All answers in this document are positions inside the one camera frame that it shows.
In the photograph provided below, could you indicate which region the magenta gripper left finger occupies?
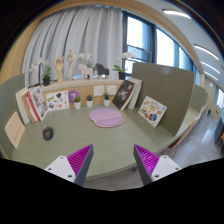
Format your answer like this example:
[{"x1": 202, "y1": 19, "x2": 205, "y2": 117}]
[{"x1": 45, "y1": 144, "x2": 93, "y2": 186}]

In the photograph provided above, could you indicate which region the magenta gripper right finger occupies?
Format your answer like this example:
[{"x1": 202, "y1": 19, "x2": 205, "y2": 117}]
[{"x1": 133, "y1": 144, "x2": 181, "y2": 185}]

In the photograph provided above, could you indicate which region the black computer mouse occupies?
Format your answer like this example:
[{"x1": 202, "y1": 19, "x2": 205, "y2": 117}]
[{"x1": 43, "y1": 126, "x2": 54, "y2": 140}]

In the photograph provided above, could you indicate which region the purple mouse pad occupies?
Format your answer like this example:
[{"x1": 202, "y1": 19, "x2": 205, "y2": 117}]
[{"x1": 89, "y1": 108, "x2": 123, "y2": 128}]

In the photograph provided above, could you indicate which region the colourful picture board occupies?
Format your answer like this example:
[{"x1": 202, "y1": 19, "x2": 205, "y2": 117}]
[{"x1": 138, "y1": 96, "x2": 167, "y2": 127}]

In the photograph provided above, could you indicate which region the small plant white pot left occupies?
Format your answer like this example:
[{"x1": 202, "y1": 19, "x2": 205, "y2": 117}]
[{"x1": 73, "y1": 97, "x2": 81, "y2": 109}]

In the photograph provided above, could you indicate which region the small plant white pot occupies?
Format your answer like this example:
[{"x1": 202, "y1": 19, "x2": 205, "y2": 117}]
[
  {"x1": 86, "y1": 95, "x2": 93, "y2": 108},
  {"x1": 73, "y1": 97, "x2": 81, "y2": 109},
  {"x1": 103, "y1": 93, "x2": 110, "y2": 106}
]

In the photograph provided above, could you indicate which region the white sticker picture card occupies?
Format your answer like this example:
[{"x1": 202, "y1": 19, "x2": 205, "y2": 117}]
[{"x1": 46, "y1": 91, "x2": 70, "y2": 111}]

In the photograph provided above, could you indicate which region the red white magazine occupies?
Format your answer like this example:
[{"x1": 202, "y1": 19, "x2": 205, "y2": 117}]
[{"x1": 27, "y1": 87, "x2": 48, "y2": 121}]

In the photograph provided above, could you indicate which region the white book behind black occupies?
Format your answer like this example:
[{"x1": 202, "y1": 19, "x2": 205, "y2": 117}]
[{"x1": 127, "y1": 78, "x2": 143, "y2": 109}]

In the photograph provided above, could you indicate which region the small plant white pot middle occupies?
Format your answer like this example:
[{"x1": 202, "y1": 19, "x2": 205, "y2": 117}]
[{"x1": 86, "y1": 95, "x2": 93, "y2": 108}]

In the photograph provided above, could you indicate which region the beige card with red text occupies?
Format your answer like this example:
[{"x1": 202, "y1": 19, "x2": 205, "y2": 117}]
[{"x1": 5, "y1": 112, "x2": 25, "y2": 148}]

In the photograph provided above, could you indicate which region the purple round number sign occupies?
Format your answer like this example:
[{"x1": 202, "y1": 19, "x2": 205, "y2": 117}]
[{"x1": 68, "y1": 90, "x2": 80, "y2": 105}]

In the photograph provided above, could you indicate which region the white books stack left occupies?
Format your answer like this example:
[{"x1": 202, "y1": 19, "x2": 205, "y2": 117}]
[{"x1": 15, "y1": 87, "x2": 31, "y2": 124}]

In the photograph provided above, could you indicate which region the small plant white pot right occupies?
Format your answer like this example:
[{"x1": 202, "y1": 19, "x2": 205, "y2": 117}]
[{"x1": 103, "y1": 93, "x2": 110, "y2": 106}]

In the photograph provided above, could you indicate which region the black book leaning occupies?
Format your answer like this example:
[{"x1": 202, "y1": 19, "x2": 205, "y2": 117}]
[{"x1": 113, "y1": 80, "x2": 135, "y2": 110}]

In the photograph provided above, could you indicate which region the green desk partition panel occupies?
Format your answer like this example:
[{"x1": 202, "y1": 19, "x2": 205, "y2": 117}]
[{"x1": 132, "y1": 63, "x2": 195, "y2": 136}]

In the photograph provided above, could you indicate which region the white orchid black pot left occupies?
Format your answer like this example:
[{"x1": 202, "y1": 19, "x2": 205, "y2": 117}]
[{"x1": 29, "y1": 58, "x2": 51, "y2": 86}]

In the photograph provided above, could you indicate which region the white orchid black pot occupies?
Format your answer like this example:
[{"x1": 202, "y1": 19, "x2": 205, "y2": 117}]
[
  {"x1": 113, "y1": 51, "x2": 135, "y2": 80},
  {"x1": 29, "y1": 58, "x2": 51, "y2": 86}
]

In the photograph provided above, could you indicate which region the pink horse figurine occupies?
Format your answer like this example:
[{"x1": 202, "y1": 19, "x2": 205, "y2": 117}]
[{"x1": 78, "y1": 64, "x2": 93, "y2": 80}]

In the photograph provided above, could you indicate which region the white orchid black pot right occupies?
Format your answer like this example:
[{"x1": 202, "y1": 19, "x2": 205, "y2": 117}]
[{"x1": 113, "y1": 51, "x2": 135, "y2": 80}]

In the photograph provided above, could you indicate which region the black horse figurine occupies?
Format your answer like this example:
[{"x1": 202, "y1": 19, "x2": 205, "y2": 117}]
[{"x1": 94, "y1": 64, "x2": 109, "y2": 76}]

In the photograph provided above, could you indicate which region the wooden hand model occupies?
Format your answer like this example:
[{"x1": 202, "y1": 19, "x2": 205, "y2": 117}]
[{"x1": 54, "y1": 57, "x2": 64, "y2": 83}]

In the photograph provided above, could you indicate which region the wooden mannequin figure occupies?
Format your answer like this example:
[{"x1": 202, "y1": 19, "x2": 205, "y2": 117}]
[{"x1": 67, "y1": 49, "x2": 77, "y2": 80}]

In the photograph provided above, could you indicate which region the white orchid centre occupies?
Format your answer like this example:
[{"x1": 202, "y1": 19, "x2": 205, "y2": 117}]
[{"x1": 78, "y1": 53, "x2": 91, "y2": 68}]

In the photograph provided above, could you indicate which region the grey curtain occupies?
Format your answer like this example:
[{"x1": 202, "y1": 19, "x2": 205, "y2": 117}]
[{"x1": 22, "y1": 5, "x2": 123, "y2": 86}]

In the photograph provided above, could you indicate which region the white wall socket left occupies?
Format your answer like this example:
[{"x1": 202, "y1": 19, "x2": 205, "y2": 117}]
[{"x1": 94, "y1": 86, "x2": 104, "y2": 96}]

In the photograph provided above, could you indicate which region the white wall socket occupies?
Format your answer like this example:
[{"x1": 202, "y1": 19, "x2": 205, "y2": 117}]
[
  {"x1": 94, "y1": 86, "x2": 104, "y2": 96},
  {"x1": 107, "y1": 85, "x2": 117, "y2": 95}
]

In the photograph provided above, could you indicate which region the white wall socket right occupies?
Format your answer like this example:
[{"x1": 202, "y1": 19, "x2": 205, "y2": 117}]
[{"x1": 107, "y1": 85, "x2": 117, "y2": 95}]

